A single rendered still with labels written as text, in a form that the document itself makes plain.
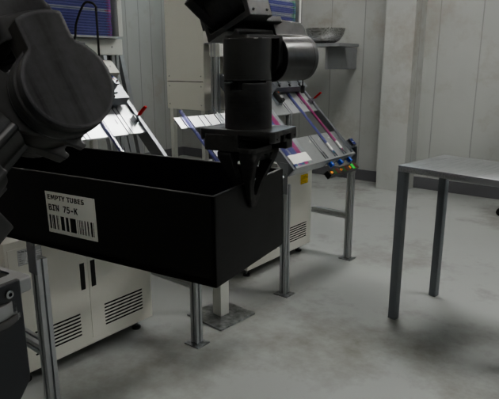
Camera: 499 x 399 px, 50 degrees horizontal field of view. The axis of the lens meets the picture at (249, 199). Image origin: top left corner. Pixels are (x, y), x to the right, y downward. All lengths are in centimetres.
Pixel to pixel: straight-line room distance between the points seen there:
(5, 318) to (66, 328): 182
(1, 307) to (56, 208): 21
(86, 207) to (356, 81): 549
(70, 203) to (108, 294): 178
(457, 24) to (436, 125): 98
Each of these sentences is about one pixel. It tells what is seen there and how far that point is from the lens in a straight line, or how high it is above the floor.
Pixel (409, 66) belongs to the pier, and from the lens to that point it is 555.
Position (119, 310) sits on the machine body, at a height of 16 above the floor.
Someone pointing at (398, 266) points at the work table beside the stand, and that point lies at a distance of 278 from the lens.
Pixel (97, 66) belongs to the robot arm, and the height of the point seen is 127.
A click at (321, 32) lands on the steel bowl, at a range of 555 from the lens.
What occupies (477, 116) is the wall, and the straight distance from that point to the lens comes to 566.
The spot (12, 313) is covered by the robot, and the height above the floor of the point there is 101.
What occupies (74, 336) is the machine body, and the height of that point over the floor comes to 13.
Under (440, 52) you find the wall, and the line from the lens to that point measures 576.
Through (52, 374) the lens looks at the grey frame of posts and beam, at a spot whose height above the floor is 20.
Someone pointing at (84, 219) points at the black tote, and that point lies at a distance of 75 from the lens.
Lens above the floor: 127
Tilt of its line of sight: 14 degrees down
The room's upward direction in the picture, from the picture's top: straight up
